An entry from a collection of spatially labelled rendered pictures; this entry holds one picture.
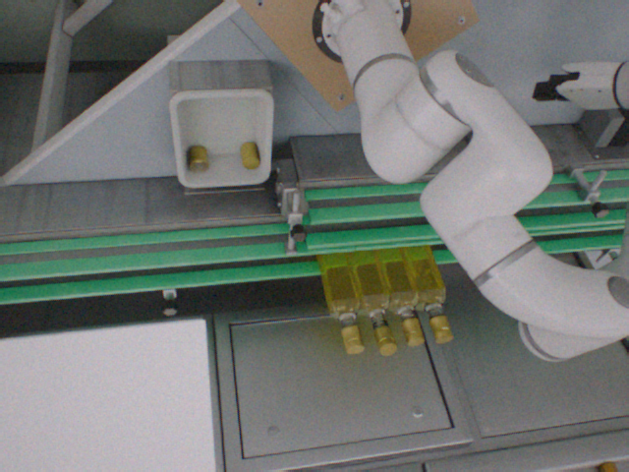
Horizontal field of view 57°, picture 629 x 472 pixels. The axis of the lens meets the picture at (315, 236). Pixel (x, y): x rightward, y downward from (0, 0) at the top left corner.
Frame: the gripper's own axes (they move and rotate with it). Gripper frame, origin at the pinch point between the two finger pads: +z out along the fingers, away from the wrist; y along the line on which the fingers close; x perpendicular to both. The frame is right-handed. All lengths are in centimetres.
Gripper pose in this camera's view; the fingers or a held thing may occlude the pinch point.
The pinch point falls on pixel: (545, 90)
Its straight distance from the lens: 116.4
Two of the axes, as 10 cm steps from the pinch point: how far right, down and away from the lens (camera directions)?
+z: -5.3, -1.5, 8.3
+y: -8.0, -2.4, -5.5
